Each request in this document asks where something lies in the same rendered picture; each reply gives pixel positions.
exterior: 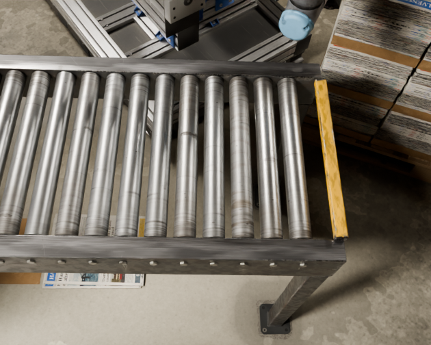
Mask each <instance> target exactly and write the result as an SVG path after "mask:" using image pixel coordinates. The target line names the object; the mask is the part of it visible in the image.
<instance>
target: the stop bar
mask: <svg viewBox="0 0 431 345"><path fill-rule="evenodd" d="M314 86H315V97H316V103H317V113H318V119H319V130H320V135H321V141H322V151H323V157H324V168H325V173H326V184H327V190H328V200H329V206H330V217H331V223H332V232H333V238H334V240H340V241H346V240H347V239H348V238H349V236H348V227H347V222H346V217H345V207H344V202H343V193H342V188H341V179H340V174H339V165H338V159H337V150H336V145H335V136H334V131H333V125H332V116H331V111H330V99H329V97H328V88H327V82H326V80H325V79H316V80H315V82H314Z"/></svg>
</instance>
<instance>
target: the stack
mask: <svg viewBox="0 0 431 345"><path fill-rule="evenodd" d="M334 35H336V36H341V37H343V38H347V39H350V40H355V41H358V42H362V43H365V44H370V45H372V46H375V47H380V48H383V49H387V50H390V51H394V52H396V53H401V54H403V55H407V56H411V57H413V58H417V59H419V58H420V57H421V56H422V54H423V60H426V61H429V62H431V0H342V2H341V5H340V8H339V12H338V15H337V19H336V22H335V26H334V29H333V31H332V36H331V37H330V42H329V44H328V48H327V50H326V54H325V56H324V57H325V58H323V60H322V63H321V64H320V68H321V74H322V78H321V79H325V80H326V82H327V84H331V85H334V86H339V87H341V88H346V89H348V90H353V91H356V92H360V93H363V94H367V95H369V96H373V97H377V98H379V99H384V100H386V101H390V102H393V101H394V100H395V104H396V105H401V106H404V107H408V108H410V109H414V110H418V111H420V112H425V113H428V114H431V72H428V71H423V70H421V69H418V68H417V66H418V64H417V65H416V67H415V68H413V67H409V66H405V65H403V64H398V63H396V62H392V61H388V60H384V59H382V58H379V57H375V56H372V55H367V54H365V53H361V52H358V51H354V50H351V49H346V48H344V47H340V46H337V45H334V44H331V41H332V37H333V36H334ZM423 52H424V53H423ZM328 97H329V99H330V111H331V116H332V124H333V125H336V126H339V127H343V128H345V129H349V130H351V131H355V132H357V133H361V134H363V135H366V136H369V137H371V136H372V135H374V137H373V138H376V139H379V140H383V141H385V142H390V143H392V144H396V145H399V146H403V147H406V148H408V149H412V150H415V151H419V152H421V153H425V154H428V155H431V123H430V122H428V121H424V120H421V119H418V118H414V117H411V116H407V115H404V114H401V113H397V112H394V111H391V110H392V109H387V108H383V107H379V106H377V105H372V104H370V103H366V102H363V101H359V100H356V99H351V98H349V97H345V96H342V95H339V94H335V93H332V92H328ZM395 104H394V105H395ZM301 134H302V142H304V143H307V144H311V145H313V146H317V147H319V148H322V141H321V135H320V130H319V127H318V126H316V125H312V124H310V123H306V122H304V121H303V124H302V126H301ZM334 136H335V140H339V141H342V142H345V143H348V144H352V145H354V146H358V147H361V148H363V149H367V150H370V151H373V152H376V153H379V154H383V155H386V156H389V157H392V158H395V159H399V160H402V161H404V162H408V163H411V164H413V165H412V166H411V167H410V168H407V167H405V166H400V165H398V164H394V163H392V162H388V161H386V160H383V159H379V158H377V157H373V156H370V155H366V154H364V153H360V152H358V151H354V150H351V149H347V148H345V147H342V146H339V145H336V150H337V153H338V154H341V155H345V156H348V157H351V158H354V159H357V160H360V161H363V162H367V163H369V164H373V165H375V166H379V167H382V168H386V169H388V170H392V171H394V172H397V173H401V174H403V175H407V176H409V177H413V178H416V179H420V180H422V181H426V182H428V183H431V162H429V161H427V160H424V159H420V158H418V157H413V156H411V155H407V154H404V153H400V152H397V151H394V150H391V149H387V148H384V147H381V146H378V145H375V144H371V143H370V142H366V141H363V140H359V139H356V138H353V137H350V136H347V135H344V134H342V133H337V132H335V131H334Z"/></svg>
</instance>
